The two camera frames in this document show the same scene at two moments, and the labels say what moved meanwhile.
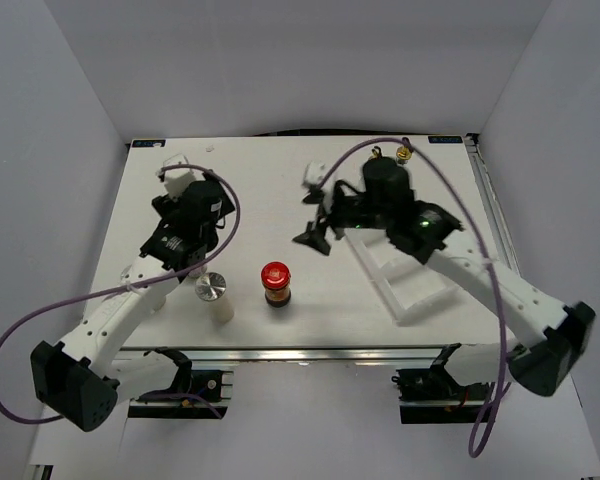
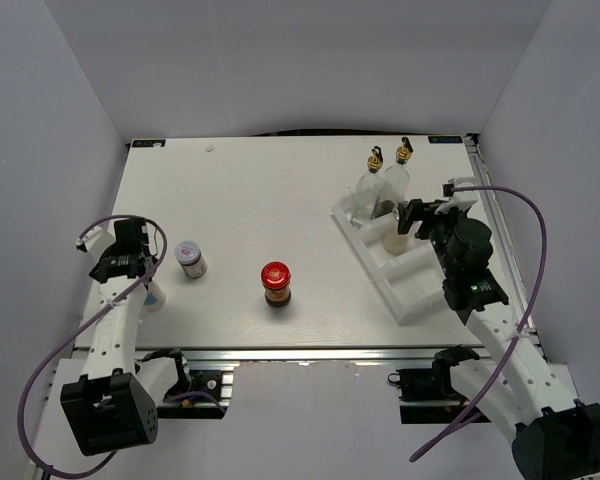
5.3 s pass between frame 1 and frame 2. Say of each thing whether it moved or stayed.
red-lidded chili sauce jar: stayed
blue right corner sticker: stayed
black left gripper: moved
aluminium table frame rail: stayed
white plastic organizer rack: stayed
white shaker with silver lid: moved
